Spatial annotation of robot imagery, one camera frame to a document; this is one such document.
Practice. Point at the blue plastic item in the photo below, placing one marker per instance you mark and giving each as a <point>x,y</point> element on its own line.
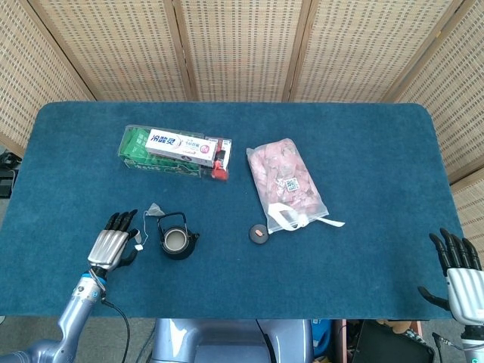
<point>321,336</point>

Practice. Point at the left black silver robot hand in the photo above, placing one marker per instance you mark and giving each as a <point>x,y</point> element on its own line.
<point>107,247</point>

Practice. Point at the black cast iron teapot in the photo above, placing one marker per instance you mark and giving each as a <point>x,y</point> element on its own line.
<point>177,252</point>

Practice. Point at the white toothpaste carton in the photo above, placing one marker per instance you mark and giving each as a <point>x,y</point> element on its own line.
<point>177,147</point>

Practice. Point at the red white small package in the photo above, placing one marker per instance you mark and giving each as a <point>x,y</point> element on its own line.
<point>220,172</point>

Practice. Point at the black flat case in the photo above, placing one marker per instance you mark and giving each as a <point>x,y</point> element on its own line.
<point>389,346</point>

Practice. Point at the clear bag of pink items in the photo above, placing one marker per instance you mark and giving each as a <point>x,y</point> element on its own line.
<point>281,170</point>

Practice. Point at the blue-grey robot torso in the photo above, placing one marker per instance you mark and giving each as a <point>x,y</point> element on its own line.
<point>227,340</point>

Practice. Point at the tan plush item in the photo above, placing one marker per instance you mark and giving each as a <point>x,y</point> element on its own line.
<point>397,325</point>

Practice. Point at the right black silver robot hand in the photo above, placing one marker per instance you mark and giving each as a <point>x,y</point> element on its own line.
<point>467,291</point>

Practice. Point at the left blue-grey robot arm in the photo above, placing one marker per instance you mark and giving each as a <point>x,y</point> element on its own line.
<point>72,317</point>

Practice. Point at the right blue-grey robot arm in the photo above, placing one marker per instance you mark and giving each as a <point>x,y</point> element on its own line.
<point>472,340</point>

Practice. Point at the blue table mat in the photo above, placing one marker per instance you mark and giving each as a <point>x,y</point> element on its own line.
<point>340,264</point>

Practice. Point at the woven wooden folding screen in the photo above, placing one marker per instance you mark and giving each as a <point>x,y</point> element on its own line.
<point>242,49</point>

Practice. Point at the green packaged carton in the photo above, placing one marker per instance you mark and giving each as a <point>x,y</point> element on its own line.
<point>132,147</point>

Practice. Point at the black floor equipment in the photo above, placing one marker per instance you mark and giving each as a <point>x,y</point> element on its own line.
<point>5,185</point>

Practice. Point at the clear plastic storage box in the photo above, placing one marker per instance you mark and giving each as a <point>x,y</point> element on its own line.
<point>206,174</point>

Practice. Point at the black teapot lid orange knob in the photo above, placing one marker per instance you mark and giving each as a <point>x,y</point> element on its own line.
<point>258,236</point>

